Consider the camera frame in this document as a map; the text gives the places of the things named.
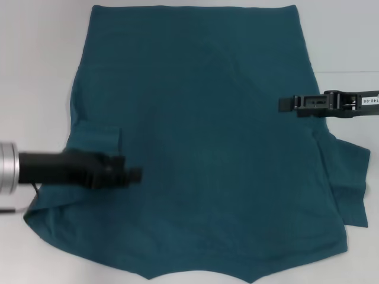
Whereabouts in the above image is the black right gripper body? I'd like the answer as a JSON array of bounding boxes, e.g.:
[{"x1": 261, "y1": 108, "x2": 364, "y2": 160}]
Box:
[{"x1": 325, "y1": 89, "x2": 379, "y2": 120}]

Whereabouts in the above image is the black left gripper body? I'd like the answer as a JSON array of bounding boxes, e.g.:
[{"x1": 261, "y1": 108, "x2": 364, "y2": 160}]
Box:
[{"x1": 17, "y1": 150, "x2": 109, "y2": 190}]

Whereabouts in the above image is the teal blue shirt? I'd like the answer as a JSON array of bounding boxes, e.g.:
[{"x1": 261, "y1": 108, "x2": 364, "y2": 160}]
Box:
[{"x1": 23, "y1": 4, "x2": 371, "y2": 284}]

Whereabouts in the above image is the thin dark cable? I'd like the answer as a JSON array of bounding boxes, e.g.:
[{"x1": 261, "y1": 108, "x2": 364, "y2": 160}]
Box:
[{"x1": 0, "y1": 182, "x2": 41, "y2": 214}]

